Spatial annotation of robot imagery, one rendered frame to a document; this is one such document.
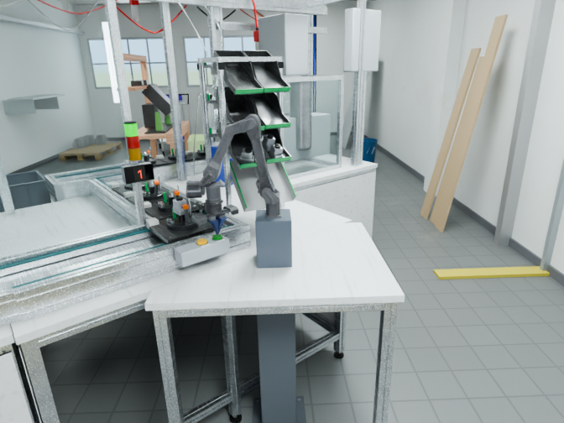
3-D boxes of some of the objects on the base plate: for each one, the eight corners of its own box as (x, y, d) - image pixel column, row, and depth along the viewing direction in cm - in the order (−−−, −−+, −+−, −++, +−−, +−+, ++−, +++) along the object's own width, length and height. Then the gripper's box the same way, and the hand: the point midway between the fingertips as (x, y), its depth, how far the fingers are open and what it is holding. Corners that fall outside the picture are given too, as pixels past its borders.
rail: (251, 245, 181) (249, 222, 177) (22, 321, 129) (13, 291, 126) (244, 242, 185) (242, 219, 181) (19, 314, 133) (11, 284, 130)
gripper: (195, 204, 151) (200, 242, 156) (237, 194, 162) (240, 230, 167) (188, 201, 155) (193, 237, 161) (230, 190, 166) (232, 226, 171)
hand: (216, 226), depth 162 cm, fingers closed
